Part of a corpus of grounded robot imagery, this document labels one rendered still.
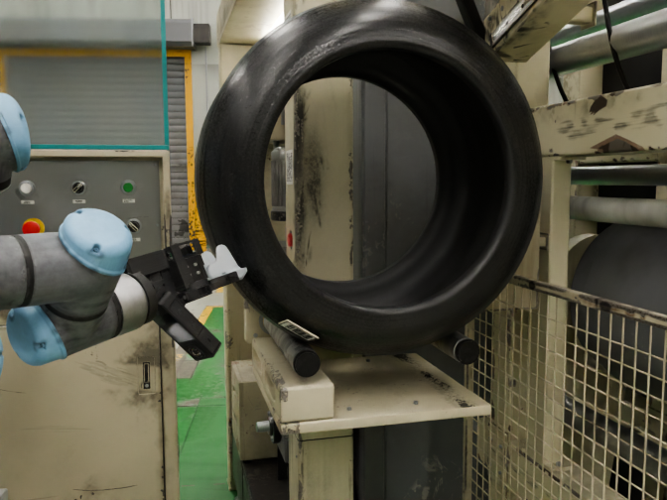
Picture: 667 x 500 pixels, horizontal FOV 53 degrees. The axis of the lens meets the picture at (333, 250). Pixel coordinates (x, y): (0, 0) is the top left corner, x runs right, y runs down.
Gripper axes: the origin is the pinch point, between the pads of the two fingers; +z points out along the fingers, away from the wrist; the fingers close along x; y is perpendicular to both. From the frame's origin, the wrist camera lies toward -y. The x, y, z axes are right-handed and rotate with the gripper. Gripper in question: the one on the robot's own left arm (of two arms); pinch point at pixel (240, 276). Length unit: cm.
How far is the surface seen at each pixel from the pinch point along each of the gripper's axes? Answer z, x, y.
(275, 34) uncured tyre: 11.4, -14.1, 33.0
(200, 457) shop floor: 103, 168, -66
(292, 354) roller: 5.8, 1.4, -14.9
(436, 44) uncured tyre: 27.3, -31.2, 23.3
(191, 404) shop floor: 148, 221, -54
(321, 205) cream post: 41.0, 11.7, 8.1
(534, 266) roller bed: 70, -16, -21
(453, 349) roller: 25.7, -15.3, -24.6
